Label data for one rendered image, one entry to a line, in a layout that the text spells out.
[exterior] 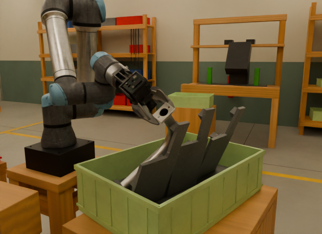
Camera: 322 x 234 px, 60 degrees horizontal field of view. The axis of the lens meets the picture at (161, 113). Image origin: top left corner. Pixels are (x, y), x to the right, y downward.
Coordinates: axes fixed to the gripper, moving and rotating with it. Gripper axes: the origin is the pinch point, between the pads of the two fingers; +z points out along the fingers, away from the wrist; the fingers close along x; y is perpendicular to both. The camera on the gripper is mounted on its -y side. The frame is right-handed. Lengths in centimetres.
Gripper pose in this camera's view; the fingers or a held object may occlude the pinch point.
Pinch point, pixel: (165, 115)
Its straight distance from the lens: 79.4
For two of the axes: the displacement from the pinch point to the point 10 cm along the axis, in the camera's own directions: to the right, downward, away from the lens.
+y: -3.2, -5.0, -8.0
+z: 6.3, 5.2, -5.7
